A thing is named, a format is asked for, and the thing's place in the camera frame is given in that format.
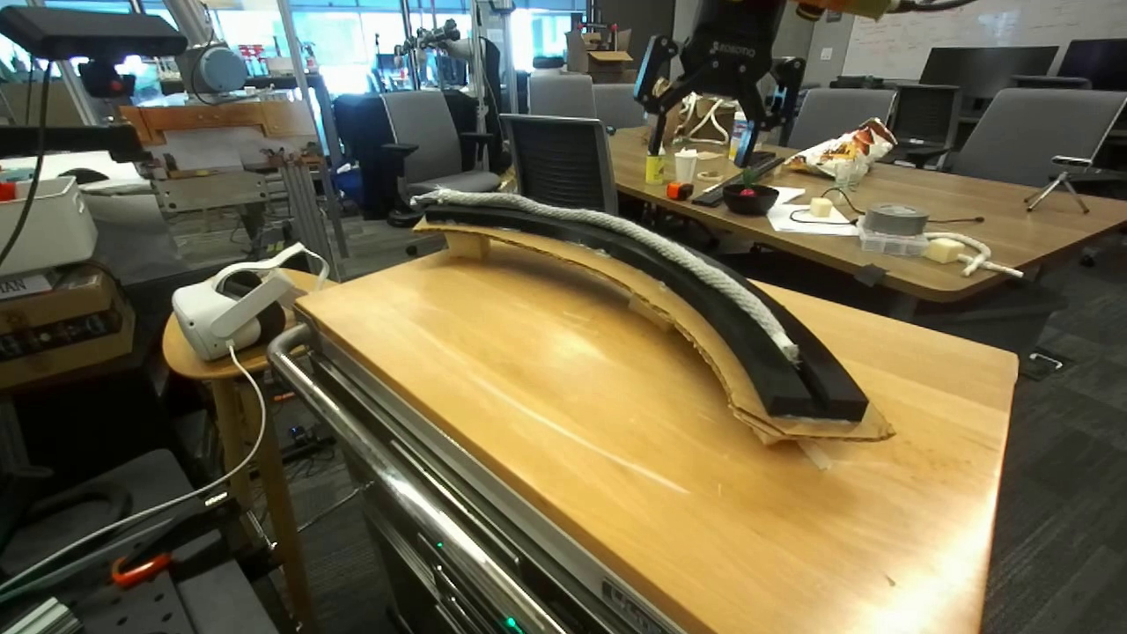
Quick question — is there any black long flat bar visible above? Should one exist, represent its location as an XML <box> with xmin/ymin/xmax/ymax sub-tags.
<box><xmin>692</xmin><ymin>152</ymin><xmax>790</xmax><ymax>211</ymax></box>

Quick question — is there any round wooden stool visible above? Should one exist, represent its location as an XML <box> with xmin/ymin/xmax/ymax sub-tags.
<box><xmin>160</xmin><ymin>264</ymin><xmax>340</xmax><ymax>611</ymax></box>

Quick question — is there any black bowl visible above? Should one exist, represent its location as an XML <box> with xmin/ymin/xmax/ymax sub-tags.
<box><xmin>721</xmin><ymin>184</ymin><xmax>781</xmax><ymax>218</ymax></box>

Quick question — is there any white power adapter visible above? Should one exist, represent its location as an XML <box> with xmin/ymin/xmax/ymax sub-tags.
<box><xmin>920</xmin><ymin>227</ymin><xmax>1030</xmax><ymax>285</ymax></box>

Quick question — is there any wood topped metal cart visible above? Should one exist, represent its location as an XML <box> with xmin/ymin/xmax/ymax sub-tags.
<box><xmin>266</xmin><ymin>233</ymin><xmax>1024</xmax><ymax>634</ymax></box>

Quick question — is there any white cable bundle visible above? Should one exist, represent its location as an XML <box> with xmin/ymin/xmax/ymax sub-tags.
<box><xmin>672</xmin><ymin>92</ymin><xmax>746</xmax><ymax>149</ymax></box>

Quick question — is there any chrome cart handle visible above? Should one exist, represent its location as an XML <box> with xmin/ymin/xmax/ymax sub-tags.
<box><xmin>266</xmin><ymin>321</ymin><xmax>569</xmax><ymax>634</ymax></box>

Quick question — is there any white paper sheet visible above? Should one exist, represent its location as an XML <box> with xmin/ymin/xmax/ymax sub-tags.
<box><xmin>768</xmin><ymin>188</ymin><xmax>876</xmax><ymax>244</ymax></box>

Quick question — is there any grey tape roll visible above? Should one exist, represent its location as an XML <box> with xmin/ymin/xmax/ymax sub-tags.
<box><xmin>859</xmin><ymin>203</ymin><xmax>938</xmax><ymax>252</ymax></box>

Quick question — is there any white VR headset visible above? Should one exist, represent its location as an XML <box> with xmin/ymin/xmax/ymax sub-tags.
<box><xmin>168</xmin><ymin>244</ymin><xmax>335</xmax><ymax>366</ymax></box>

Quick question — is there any white equipment box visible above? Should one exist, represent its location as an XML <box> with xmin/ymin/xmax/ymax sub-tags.
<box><xmin>0</xmin><ymin>173</ymin><xmax>104</xmax><ymax>280</ymax></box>

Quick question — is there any white headset cable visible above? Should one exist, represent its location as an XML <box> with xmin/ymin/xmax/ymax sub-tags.
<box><xmin>0</xmin><ymin>345</ymin><xmax>275</xmax><ymax>603</ymax></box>

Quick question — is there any grey office chair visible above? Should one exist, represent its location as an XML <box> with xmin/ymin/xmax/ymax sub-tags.
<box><xmin>380</xmin><ymin>87</ymin><xmax>503</xmax><ymax>211</ymax></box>
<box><xmin>954</xmin><ymin>85</ymin><xmax>1127</xmax><ymax>191</ymax></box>
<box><xmin>802</xmin><ymin>85</ymin><xmax>903</xmax><ymax>152</ymax></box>

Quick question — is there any dark office chair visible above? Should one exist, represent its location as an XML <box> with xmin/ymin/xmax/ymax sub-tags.
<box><xmin>893</xmin><ymin>80</ymin><xmax>965</xmax><ymax>156</ymax></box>
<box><xmin>503</xmin><ymin>108</ymin><xmax>621</xmax><ymax>213</ymax></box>

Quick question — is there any black curved grooved board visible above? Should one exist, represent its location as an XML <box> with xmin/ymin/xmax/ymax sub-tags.
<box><xmin>404</xmin><ymin>191</ymin><xmax>875</xmax><ymax>427</ymax></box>

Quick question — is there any snack chip bag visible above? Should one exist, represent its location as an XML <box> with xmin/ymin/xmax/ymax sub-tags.
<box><xmin>806</xmin><ymin>116</ymin><xmax>903</xmax><ymax>188</ymax></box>

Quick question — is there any white braided rope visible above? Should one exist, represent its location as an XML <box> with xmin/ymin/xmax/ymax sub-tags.
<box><xmin>409</xmin><ymin>184</ymin><xmax>806</xmax><ymax>366</ymax></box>

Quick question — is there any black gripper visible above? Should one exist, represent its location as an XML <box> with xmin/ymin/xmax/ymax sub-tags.
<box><xmin>632</xmin><ymin>0</ymin><xmax>809</xmax><ymax>170</ymax></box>

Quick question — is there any orange clamp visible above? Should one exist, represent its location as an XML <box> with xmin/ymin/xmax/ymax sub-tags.
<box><xmin>108</xmin><ymin>550</ymin><xmax>172</xmax><ymax>591</ymax></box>

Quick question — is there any long wooden office desk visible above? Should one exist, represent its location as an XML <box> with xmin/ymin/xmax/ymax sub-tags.
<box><xmin>611</xmin><ymin>122</ymin><xmax>1127</xmax><ymax>321</ymax></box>

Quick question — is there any black perforated breadboard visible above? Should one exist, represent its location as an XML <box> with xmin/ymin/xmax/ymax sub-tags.
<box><xmin>0</xmin><ymin>559</ymin><xmax>286</xmax><ymax>634</ymax></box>

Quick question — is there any yellow wrist camera mount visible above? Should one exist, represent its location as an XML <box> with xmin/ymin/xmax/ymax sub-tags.
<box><xmin>793</xmin><ymin>0</ymin><xmax>894</xmax><ymax>21</ymax></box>

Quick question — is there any cardboard box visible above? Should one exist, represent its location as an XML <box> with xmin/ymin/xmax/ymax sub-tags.
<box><xmin>115</xmin><ymin>99</ymin><xmax>321</xmax><ymax>152</ymax></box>

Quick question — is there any black flat overhead panel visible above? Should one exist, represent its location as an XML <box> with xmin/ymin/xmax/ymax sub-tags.
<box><xmin>0</xmin><ymin>8</ymin><xmax>191</xmax><ymax>62</ymax></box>

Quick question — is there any white labelled bottle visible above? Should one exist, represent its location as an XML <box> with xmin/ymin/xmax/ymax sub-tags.
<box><xmin>728</xmin><ymin>108</ymin><xmax>768</xmax><ymax>165</ymax></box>

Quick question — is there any small tabletop tripod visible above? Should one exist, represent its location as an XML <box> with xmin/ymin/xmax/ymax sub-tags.
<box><xmin>1022</xmin><ymin>152</ymin><xmax>1097</xmax><ymax>218</ymax></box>

